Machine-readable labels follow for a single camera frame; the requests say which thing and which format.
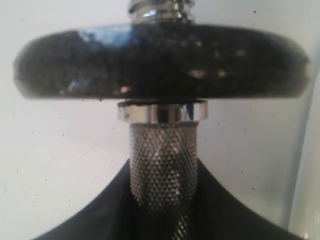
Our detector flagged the white rectangular tray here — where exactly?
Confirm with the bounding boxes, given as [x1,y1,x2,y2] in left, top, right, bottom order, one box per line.
[288,76,320,240]

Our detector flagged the black right weight plate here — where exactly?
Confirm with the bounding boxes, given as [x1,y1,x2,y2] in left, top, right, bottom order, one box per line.
[13,23,311,100]

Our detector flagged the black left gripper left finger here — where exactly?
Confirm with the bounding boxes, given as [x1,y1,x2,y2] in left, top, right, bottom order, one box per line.
[38,160,148,240]

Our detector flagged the chrome threaded dumbbell bar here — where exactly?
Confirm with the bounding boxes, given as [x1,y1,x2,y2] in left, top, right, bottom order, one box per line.
[118,0,211,240]

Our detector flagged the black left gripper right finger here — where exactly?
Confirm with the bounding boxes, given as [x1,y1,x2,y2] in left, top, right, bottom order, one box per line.
[191,160,294,240]

